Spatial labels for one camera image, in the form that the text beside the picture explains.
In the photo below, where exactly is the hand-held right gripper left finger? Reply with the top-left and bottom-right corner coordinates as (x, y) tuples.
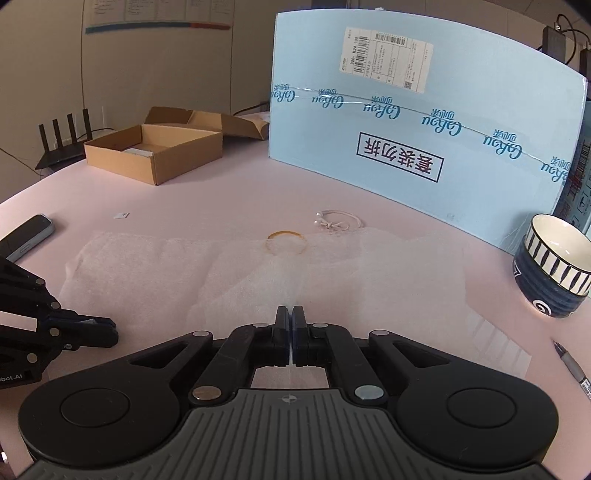
(129, 305), (293, 407)

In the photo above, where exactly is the grey ballpoint pen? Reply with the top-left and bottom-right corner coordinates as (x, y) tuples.
(553, 340), (591, 400)

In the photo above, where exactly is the tan rubber band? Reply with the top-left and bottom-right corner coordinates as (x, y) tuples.
(267, 229), (308, 256)

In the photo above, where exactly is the dark blue spiral bowl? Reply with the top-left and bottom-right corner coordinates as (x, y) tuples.
(512, 240), (589, 319)

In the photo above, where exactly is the black router with antennas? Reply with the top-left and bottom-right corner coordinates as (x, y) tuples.
(34, 108), (95, 171)

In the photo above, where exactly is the light blue box with shipping label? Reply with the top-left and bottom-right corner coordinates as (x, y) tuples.
(268, 9), (589, 254)

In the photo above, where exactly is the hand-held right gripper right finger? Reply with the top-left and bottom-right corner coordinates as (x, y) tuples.
(292, 305), (451, 407)

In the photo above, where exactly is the wall poster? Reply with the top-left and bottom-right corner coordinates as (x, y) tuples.
(84, 0), (232, 34)

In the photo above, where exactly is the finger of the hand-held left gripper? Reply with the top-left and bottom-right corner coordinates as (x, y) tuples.
(0, 322), (120, 370)
(0, 256), (114, 326)

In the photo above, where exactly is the open brown cardboard box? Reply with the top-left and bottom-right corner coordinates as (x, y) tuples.
(84, 124), (223, 186)

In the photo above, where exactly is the brown cardboard box with flaps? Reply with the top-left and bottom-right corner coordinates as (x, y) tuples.
(144, 106), (270, 140)

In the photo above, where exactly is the dark blue smartphone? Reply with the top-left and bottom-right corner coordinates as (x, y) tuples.
(0, 213), (55, 263)

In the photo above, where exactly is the white black striped bowl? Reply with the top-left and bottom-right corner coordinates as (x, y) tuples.
(524, 213), (591, 296)

